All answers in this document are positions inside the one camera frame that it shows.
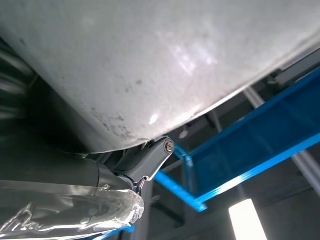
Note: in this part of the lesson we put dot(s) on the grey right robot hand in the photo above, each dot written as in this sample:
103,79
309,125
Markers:
62,172

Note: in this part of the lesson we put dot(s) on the blue metal shelf rack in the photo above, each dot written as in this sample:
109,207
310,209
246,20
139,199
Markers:
250,142

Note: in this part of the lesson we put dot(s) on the bright ceiling light panel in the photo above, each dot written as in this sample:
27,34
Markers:
246,222

